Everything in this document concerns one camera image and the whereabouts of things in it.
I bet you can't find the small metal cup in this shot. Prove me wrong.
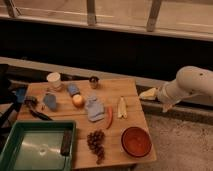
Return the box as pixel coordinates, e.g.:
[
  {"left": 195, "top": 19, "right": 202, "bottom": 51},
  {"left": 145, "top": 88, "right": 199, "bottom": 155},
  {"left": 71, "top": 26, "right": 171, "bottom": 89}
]
[{"left": 89, "top": 76, "right": 99, "bottom": 89}]

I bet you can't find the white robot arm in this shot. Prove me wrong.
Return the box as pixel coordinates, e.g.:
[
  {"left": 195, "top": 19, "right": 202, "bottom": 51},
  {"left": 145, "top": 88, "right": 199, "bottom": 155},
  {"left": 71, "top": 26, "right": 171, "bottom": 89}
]
[{"left": 139, "top": 66, "right": 213, "bottom": 113}]

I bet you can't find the red bowl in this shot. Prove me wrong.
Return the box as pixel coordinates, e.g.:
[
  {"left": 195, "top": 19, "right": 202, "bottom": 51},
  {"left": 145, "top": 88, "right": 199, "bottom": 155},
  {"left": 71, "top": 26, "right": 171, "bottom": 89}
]
[{"left": 121, "top": 127, "right": 152, "bottom": 158}]

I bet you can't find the wooden table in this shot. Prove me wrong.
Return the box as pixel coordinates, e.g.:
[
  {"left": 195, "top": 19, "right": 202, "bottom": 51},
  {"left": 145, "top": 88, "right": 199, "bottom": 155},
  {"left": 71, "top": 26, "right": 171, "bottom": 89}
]
[{"left": 26, "top": 78, "right": 156, "bottom": 169}]

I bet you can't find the light blue folded cloth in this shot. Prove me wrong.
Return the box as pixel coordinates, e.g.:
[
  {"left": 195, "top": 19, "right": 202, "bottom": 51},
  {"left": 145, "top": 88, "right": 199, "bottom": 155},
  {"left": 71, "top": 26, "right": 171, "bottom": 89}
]
[{"left": 85, "top": 95, "right": 104, "bottom": 122}]

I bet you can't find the bunch of dark grapes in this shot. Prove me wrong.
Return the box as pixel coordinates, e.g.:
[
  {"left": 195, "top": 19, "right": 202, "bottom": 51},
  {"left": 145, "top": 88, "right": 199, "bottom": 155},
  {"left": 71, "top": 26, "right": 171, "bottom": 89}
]
[{"left": 87, "top": 130, "right": 105, "bottom": 164}]

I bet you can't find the yellow apple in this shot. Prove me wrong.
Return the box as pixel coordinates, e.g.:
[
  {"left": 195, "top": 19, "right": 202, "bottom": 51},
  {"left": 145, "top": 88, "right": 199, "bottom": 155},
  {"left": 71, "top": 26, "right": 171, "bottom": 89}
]
[{"left": 72, "top": 94, "right": 84, "bottom": 107}]

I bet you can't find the white paper cup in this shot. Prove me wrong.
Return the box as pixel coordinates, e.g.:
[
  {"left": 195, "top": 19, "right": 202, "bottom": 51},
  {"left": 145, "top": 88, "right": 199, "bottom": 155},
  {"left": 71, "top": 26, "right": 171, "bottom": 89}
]
[{"left": 46, "top": 72, "right": 62, "bottom": 90}]

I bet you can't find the black brush on bin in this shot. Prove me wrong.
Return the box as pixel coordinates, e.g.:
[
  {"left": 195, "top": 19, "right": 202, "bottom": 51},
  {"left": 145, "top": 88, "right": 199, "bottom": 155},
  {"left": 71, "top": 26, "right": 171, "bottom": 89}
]
[{"left": 60, "top": 130, "right": 72, "bottom": 156}]

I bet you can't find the dark small object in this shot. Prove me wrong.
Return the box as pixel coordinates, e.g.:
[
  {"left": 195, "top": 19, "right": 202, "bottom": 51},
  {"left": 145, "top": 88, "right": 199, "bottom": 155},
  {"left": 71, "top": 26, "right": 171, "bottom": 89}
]
[{"left": 24, "top": 96, "right": 38, "bottom": 107}]

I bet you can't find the green plastic bin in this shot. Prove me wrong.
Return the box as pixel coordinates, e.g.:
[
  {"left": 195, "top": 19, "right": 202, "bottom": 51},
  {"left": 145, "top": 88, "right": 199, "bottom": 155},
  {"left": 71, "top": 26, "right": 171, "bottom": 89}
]
[{"left": 0, "top": 120, "right": 76, "bottom": 171}]

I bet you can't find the blue object at left edge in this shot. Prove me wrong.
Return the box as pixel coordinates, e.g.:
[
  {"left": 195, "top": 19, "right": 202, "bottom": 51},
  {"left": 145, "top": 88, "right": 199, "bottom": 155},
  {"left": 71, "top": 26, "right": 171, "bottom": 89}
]
[{"left": 15, "top": 88, "right": 26, "bottom": 103}]

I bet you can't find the black handled tool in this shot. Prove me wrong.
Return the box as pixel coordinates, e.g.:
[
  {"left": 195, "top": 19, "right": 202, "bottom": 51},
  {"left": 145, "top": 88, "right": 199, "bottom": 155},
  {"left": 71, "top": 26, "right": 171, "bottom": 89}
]
[{"left": 30, "top": 109, "right": 52, "bottom": 121}]

